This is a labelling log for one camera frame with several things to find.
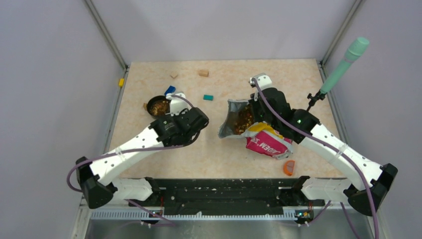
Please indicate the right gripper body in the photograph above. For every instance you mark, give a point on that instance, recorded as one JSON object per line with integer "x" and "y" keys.
{"x": 258, "y": 114}

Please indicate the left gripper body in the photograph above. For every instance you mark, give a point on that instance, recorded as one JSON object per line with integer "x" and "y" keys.
{"x": 175, "y": 113}

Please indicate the pet food bag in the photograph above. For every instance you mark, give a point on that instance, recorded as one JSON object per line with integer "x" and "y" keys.
{"x": 260, "y": 136}

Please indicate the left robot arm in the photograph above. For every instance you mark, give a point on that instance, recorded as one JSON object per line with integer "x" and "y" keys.
{"x": 98, "y": 178}

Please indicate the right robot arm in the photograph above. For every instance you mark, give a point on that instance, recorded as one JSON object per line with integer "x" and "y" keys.
{"x": 365, "y": 183}

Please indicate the black pet bowl far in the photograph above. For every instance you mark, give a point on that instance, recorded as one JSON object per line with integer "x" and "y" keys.
{"x": 158, "y": 106}

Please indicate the teal block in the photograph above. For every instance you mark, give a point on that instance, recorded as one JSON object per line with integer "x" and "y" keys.
{"x": 207, "y": 97}

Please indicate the blue block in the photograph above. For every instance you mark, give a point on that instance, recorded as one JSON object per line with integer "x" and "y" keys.
{"x": 170, "y": 90}

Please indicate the black mini tripod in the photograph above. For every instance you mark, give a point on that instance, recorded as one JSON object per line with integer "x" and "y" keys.
{"x": 314, "y": 98}

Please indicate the wooden block right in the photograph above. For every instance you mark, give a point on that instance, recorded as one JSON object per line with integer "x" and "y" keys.
{"x": 203, "y": 73}

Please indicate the orange plastic piece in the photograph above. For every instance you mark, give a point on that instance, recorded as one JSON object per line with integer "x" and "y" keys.
{"x": 288, "y": 167}

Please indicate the mint green microphone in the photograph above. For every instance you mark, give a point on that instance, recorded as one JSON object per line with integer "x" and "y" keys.
{"x": 355, "y": 50}

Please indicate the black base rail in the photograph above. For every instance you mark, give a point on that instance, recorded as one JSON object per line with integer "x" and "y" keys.
{"x": 226, "y": 197}

